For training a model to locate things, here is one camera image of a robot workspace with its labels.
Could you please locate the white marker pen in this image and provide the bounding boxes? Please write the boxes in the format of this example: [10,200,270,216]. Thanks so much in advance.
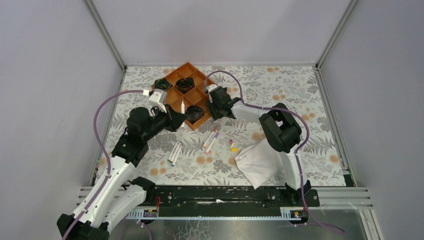
[202,127,217,149]
[180,100,185,128]

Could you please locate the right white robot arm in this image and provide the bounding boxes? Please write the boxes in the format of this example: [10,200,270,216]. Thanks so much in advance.
[206,84,310,192]

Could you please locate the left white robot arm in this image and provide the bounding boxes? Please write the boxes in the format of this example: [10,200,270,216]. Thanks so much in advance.
[57,104,188,240]

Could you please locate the dark blue rolled tie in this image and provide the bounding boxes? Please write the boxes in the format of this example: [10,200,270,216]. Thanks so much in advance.
[185,105,205,124]

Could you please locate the orange wooden compartment tray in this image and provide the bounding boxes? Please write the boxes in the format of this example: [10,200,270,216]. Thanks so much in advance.
[151,62,214,130]

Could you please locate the white marker blue end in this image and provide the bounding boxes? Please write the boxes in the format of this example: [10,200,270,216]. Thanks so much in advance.
[171,144,182,167]

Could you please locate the white marker green end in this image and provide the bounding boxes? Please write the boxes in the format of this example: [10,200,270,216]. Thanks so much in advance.
[167,142,180,163]

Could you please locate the green patterned rolled tie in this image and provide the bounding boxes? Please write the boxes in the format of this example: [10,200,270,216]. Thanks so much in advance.
[153,78,172,91]

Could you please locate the white folded cloth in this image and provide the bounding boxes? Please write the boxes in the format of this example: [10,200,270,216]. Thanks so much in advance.
[235,138,283,189]

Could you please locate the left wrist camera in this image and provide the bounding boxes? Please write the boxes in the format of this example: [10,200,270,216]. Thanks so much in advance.
[142,88,168,113]

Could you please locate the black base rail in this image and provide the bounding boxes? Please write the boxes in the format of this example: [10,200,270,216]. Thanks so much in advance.
[139,185,320,219]

